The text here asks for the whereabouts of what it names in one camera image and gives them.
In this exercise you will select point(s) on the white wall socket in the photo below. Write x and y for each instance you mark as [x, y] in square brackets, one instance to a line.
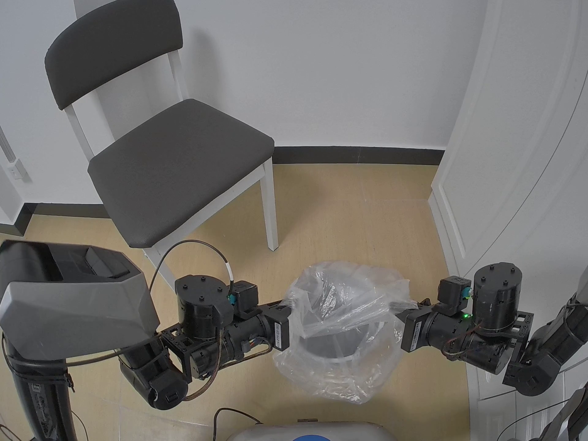
[16, 169]

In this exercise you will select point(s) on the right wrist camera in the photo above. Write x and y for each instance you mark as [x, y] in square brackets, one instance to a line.
[452, 294]

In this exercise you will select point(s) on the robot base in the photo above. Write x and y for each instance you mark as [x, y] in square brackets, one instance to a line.
[312, 432]

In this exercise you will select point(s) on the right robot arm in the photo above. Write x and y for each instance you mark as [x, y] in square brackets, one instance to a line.
[498, 301]

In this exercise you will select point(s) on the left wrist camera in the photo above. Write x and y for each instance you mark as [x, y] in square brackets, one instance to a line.
[243, 294]

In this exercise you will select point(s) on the white chair dark grey cushions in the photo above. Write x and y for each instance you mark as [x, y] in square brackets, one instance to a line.
[183, 154]

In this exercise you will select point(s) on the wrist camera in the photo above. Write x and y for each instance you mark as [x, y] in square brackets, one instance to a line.
[452, 294]
[243, 294]

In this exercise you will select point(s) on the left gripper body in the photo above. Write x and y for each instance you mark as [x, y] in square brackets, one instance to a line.
[257, 329]

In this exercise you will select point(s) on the white trash bin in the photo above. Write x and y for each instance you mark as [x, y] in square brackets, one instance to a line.
[337, 342]

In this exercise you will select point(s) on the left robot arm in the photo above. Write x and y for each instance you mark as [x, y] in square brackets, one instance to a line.
[78, 306]

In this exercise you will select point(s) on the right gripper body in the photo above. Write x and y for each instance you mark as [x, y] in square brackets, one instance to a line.
[422, 329]

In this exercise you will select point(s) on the clear plastic bag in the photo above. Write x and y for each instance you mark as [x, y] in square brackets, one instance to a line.
[340, 384]

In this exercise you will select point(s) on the white panelled door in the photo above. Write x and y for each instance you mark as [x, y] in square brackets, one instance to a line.
[519, 131]

